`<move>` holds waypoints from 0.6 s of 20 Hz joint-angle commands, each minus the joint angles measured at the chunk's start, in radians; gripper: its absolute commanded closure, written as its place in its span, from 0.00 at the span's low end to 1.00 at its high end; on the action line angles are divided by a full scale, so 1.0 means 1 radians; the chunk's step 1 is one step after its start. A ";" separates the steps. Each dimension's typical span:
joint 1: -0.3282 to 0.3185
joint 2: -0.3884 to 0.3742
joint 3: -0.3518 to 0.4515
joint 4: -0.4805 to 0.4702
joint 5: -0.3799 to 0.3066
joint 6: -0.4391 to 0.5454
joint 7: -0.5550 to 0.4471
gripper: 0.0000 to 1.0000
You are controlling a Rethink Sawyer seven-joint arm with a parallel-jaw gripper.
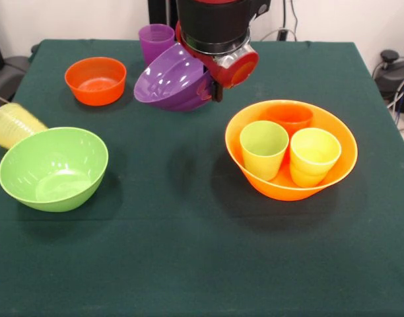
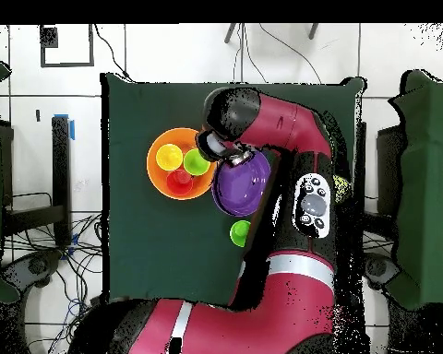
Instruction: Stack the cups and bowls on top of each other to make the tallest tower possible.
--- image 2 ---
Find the purple bowl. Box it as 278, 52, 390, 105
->
210, 148, 272, 218

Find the light green tapered cup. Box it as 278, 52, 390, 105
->
183, 147, 211, 177

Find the orange-red cup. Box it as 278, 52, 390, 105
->
165, 169, 194, 197

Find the large yellow-orange bowl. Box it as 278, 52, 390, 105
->
146, 127, 219, 201

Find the yellow-orange stepped cup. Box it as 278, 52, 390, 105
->
155, 143, 184, 171

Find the yellow tapered cup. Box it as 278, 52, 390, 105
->
332, 174, 353, 205

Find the green stepped cup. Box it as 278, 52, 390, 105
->
230, 219, 251, 249

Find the dark green tablecloth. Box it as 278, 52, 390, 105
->
101, 72, 366, 309

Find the blue tape strip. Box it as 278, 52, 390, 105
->
53, 112, 76, 141

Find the black stand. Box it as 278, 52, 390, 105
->
0, 114, 73, 246

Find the black box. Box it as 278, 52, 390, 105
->
376, 124, 405, 217

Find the grey office chair base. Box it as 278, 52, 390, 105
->
365, 254, 401, 290

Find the dark office chair base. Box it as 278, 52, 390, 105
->
1, 249, 64, 300

